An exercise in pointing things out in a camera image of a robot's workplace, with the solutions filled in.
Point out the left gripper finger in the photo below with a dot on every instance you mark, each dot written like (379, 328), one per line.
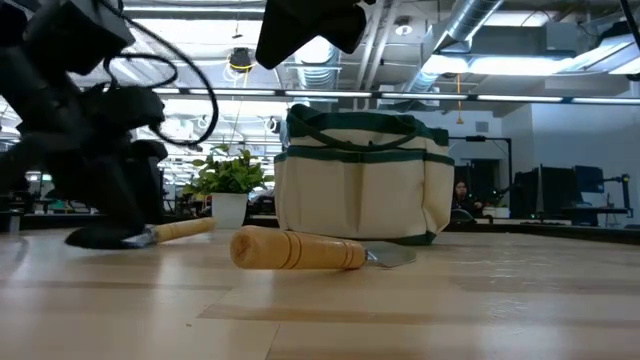
(122, 200)
(80, 200)

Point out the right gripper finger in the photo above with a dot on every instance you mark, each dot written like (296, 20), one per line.
(277, 30)
(310, 25)

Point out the cream green canvas garden bag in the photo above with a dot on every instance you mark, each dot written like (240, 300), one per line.
(360, 200)

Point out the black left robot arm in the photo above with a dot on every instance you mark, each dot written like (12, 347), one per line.
(75, 30)

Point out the round ceiling lamp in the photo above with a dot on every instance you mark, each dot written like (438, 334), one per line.
(403, 29)

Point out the long ceiling light strip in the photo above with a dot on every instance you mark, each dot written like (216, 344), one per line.
(425, 96)

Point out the green plant in white pot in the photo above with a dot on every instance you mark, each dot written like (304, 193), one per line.
(227, 175)

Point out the yellow hanging pendant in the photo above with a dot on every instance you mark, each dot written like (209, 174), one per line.
(459, 120)

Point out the person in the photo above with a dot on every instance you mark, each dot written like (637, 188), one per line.
(461, 195)

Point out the small white planter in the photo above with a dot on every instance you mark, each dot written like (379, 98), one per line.
(502, 212)

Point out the large black desk monitor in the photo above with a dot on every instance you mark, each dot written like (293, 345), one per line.
(542, 195)

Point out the small black desk monitor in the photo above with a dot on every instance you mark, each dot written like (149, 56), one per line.
(590, 180)

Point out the corrugated silver ventilation duct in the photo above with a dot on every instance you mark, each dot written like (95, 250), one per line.
(317, 75)

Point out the black metal rack frame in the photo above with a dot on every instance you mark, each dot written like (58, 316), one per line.
(476, 138)

